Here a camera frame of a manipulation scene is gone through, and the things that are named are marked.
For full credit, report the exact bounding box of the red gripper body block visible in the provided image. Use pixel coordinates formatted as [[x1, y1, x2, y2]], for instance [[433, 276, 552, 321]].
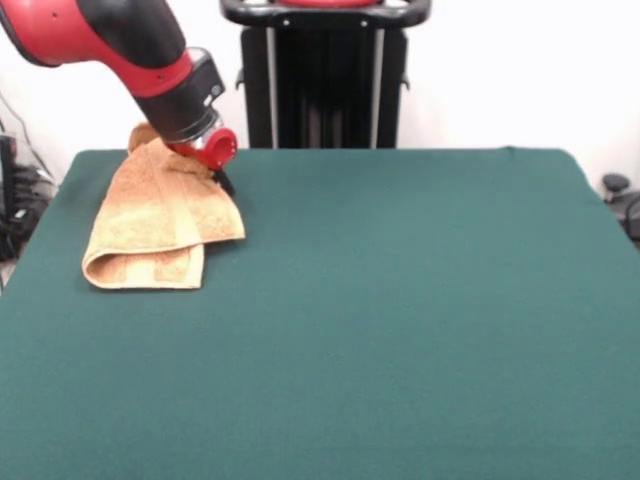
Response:
[[164, 127, 238, 171]]

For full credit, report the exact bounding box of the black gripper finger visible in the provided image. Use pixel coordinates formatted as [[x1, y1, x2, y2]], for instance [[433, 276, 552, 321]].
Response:
[[214, 168, 237, 197]]

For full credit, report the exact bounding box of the tan terry towel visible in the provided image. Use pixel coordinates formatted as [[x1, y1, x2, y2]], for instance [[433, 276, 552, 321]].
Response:
[[81, 122, 247, 291]]

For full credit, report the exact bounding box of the black electronics box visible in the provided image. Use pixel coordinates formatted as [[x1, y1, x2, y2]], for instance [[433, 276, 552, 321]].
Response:
[[0, 133, 21, 221]]

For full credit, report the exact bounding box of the dark green table cloth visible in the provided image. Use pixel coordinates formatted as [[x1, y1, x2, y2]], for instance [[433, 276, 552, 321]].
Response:
[[0, 146, 640, 480]]

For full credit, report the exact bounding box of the black office chair base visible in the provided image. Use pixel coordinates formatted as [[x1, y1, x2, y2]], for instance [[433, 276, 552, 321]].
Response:
[[601, 172, 640, 251]]

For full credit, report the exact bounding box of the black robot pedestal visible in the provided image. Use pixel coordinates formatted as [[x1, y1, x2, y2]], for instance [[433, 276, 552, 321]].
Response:
[[218, 0, 432, 150]]

